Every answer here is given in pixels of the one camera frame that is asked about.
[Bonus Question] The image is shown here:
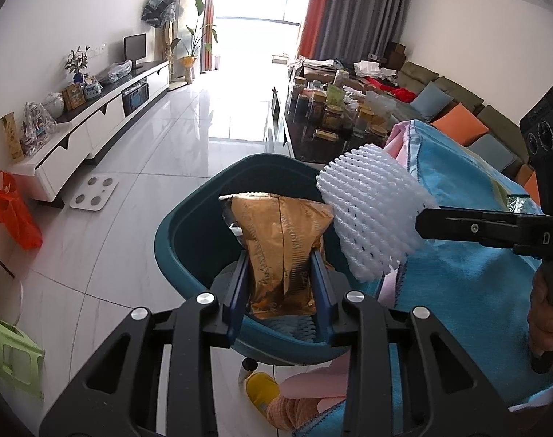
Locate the white clothes pile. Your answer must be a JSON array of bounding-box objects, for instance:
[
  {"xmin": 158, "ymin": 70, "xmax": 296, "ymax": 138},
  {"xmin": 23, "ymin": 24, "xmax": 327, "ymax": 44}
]
[{"xmin": 353, "ymin": 60, "xmax": 398, "ymax": 81}]

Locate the orange plastic bag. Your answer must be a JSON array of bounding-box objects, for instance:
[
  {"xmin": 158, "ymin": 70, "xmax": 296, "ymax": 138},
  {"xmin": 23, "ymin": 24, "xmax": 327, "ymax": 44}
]
[{"xmin": 0, "ymin": 170, "xmax": 44, "ymax": 251}]

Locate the blue cushion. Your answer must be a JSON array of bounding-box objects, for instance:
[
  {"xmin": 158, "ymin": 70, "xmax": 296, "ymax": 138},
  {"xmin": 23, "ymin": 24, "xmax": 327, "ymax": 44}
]
[
  {"xmin": 410, "ymin": 81, "xmax": 455, "ymax": 122},
  {"xmin": 467, "ymin": 133, "xmax": 518, "ymax": 172}
]

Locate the striped brown curtain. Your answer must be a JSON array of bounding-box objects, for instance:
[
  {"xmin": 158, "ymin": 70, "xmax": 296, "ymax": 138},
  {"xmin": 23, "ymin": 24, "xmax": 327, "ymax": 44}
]
[{"xmin": 199, "ymin": 0, "xmax": 219, "ymax": 74}]

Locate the white black TV cabinet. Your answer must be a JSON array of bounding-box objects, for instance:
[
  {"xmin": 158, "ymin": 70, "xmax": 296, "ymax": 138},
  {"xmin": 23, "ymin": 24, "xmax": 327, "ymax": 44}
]
[{"xmin": 10, "ymin": 60, "xmax": 171, "ymax": 202}]

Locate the grey curtain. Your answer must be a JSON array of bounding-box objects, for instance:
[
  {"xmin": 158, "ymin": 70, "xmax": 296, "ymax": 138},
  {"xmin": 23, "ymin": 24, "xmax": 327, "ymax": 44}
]
[{"xmin": 317, "ymin": 0, "xmax": 412, "ymax": 63}]

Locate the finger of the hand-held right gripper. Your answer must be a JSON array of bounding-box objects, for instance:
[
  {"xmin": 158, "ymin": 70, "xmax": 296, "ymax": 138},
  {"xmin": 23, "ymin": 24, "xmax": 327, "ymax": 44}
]
[{"xmin": 415, "ymin": 207, "xmax": 521, "ymax": 243}]

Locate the green sofa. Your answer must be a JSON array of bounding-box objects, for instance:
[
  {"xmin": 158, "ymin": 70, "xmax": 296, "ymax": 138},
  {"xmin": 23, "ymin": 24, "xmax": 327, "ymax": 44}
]
[{"xmin": 386, "ymin": 61, "xmax": 543, "ymax": 205}]

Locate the small plant in vase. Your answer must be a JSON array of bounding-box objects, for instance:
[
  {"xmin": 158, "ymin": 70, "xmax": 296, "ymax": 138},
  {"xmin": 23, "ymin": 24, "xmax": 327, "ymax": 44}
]
[{"xmin": 64, "ymin": 46, "xmax": 92, "ymax": 85}]

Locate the white foam fruit net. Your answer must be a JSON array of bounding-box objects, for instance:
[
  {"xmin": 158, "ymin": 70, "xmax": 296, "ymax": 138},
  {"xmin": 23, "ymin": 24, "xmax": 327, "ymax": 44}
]
[{"xmin": 316, "ymin": 142, "xmax": 441, "ymax": 282}]

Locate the orange cushion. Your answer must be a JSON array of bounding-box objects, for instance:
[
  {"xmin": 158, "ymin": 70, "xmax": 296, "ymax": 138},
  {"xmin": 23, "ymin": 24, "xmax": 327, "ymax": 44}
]
[
  {"xmin": 523, "ymin": 174, "xmax": 542, "ymax": 206},
  {"xmin": 431, "ymin": 102, "xmax": 490, "ymax": 146}
]

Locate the silver foil wrapper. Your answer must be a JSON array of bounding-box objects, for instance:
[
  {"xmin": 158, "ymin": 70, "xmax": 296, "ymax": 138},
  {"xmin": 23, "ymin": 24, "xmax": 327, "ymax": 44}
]
[{"xmin": 506, "ymin": 193, "xmax": 532, "ymax": 214}]

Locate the white body scale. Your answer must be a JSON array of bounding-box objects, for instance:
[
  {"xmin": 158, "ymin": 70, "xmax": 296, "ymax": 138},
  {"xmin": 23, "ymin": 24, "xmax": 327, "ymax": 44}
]
[{"xmin": 69, "ymin": 175, "xmax": 121, "ymax": 213}]

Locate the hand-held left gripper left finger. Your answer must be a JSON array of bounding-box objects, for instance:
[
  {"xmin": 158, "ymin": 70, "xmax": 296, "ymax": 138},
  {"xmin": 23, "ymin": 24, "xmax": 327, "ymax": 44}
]
[{"xmin": 39, "ymin": 250, "xmax": 252, "ymax": 437}]

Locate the group of glass jars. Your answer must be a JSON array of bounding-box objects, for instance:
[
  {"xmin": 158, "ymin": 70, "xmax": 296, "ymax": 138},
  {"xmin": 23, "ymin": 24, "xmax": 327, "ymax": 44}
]
[{"xmin": 288, "ymin": 79, "xmax": 392, "ymax": 147}]

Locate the teal trash bin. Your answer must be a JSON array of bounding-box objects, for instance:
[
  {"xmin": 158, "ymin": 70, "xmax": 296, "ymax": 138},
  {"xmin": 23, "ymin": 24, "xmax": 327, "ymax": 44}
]
[{"xmin": 154, "ymin": 152, "xmax": 382, "ymax": 369}]

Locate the brown cardboard box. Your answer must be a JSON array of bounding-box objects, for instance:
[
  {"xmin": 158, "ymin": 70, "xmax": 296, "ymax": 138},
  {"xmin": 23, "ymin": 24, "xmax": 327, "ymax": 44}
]
[{"xmin": 386, "ymin": 42, "xmax": 407, "ymax": 69}]

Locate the black coffee table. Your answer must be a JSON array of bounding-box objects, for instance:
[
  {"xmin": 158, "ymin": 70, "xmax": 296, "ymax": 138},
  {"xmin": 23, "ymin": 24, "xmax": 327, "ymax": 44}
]
[{"xmin": 265, "ymin": 86, "xmax": 396, "ymax": 165}]

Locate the red cloth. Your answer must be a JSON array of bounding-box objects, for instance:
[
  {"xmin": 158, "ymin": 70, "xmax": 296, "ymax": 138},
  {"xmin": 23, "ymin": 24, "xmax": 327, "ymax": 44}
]
[{"xmin": 365, "ymin": 77, "xmax": 416, "ymax": 101}]

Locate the picture frame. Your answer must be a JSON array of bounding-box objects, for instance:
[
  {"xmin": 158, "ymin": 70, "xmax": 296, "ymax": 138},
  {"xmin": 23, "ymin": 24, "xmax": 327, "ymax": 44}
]
[{"xmin": 62, "ymin": 84, "xmax": 87, "ymax": 111}]

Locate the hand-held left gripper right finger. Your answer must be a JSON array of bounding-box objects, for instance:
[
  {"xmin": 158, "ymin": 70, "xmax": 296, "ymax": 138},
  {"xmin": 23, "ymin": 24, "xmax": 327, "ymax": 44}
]
[{"xmin": 309, "ymin": 248, "xmax": 519, "ymax": 437}]

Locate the crinkled clear plastic bag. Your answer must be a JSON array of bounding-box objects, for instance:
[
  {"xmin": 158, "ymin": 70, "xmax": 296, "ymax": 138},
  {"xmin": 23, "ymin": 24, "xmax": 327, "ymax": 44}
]
[{"xmin": 21, "ymin": 102, "xmax": 58, "ymax": 155}]

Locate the black monitor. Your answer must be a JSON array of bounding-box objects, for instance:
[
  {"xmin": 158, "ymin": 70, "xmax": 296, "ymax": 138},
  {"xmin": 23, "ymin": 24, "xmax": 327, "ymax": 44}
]
[{"xmin": 124, "ymin": 34, "xmax": 148, "ymax": 72}]

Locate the green plastic stool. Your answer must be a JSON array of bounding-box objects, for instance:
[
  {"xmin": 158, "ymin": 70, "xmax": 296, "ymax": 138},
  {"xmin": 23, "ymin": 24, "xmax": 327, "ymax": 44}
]
[{"xmin": 0, "ymin": 307, "xmax": 46, "ymax": 402}]

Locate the gold foil wrapper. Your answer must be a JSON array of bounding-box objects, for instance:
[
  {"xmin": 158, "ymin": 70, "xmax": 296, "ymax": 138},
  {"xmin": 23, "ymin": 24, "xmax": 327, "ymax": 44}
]
[{"xmin": 218, "ymin": 192, "xmax": 335, "ymax": 319}]

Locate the orange curtain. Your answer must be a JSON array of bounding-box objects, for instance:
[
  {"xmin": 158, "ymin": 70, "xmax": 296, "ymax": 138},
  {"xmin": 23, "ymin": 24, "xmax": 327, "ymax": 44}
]
[{"xmin": 297, "ymin": 0, "xmax": 334, "ymax": 60}]

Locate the large window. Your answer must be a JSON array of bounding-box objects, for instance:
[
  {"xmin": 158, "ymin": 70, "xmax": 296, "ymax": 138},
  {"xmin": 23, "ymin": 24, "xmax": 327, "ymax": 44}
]
[{"xmin": 208, "ymin": 0, "xmax": 314, "ymax": 74}]

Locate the translucent plastic bag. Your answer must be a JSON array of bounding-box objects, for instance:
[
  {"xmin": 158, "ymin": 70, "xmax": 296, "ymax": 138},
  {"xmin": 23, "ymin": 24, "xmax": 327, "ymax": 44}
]
[{"xmin": 363, "ymin": 90, "xmax": 398, "ymax": 124}]

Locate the blue floral tablecloth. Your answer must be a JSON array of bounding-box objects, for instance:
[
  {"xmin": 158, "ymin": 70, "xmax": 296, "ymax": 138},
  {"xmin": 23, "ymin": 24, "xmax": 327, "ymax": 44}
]
[{"xmin": 281, "ymin": 119, "xmax": 553, "ymax": 437}]

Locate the yellow slipper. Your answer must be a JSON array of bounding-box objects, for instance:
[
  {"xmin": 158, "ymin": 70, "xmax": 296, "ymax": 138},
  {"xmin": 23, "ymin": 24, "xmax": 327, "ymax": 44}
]
[{"xmin": 244, "ymin": 371, "xmax": 282, "ymax": 418}]

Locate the person's right hand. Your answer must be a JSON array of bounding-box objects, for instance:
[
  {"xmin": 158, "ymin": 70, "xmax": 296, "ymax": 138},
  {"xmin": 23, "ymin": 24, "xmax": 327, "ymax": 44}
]
[{"xmin": 529, "ymin": 265, "xmax": 552, "ymax": 358}]

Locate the covered standing fan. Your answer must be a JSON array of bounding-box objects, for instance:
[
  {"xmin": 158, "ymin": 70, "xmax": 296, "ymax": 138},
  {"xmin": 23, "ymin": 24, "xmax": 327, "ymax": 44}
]
[{"xmin": 141, "ymin": 0, "xmax": 177, "ymax": 62}]

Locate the tall leafy houseplant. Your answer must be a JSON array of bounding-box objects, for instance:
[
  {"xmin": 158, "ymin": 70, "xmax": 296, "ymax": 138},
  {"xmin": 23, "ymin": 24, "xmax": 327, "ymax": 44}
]
[{"xmin": 169, "ymin": 0, "xmax": 219, "ymax": 83}]

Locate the yellow green box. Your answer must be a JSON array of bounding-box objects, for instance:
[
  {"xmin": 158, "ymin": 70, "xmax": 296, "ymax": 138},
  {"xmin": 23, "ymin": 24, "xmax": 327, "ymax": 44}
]
[{"xmin": 0, "ymin": 115, "xmax": 26, "ymax": 163}]

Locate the white standing air conditioner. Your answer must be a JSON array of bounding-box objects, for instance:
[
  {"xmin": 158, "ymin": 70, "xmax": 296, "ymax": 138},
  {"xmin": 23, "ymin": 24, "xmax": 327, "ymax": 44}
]
[{"xmin": 169, "ymin": 0, "xmax": 210, "ymax": 83}]

